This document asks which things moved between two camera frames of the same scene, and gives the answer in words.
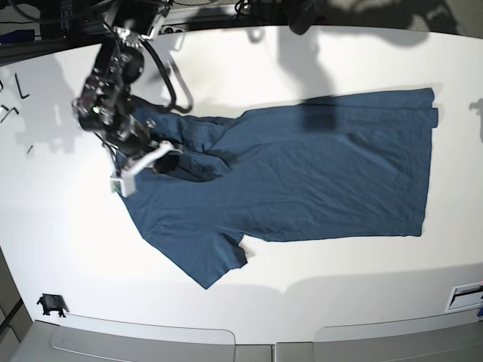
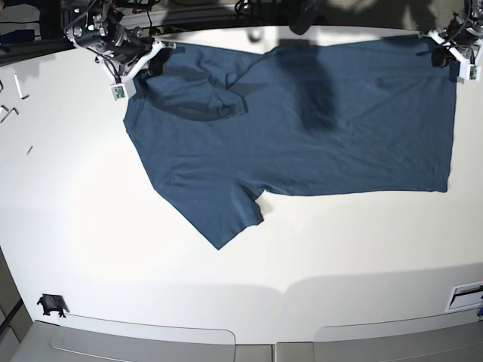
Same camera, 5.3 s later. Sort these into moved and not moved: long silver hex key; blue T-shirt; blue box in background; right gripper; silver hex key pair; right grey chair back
Moved: right gripper; blue T-shirt
Not moved: right grey chair back; silver hex key pair; long silver hex key; blue box in background
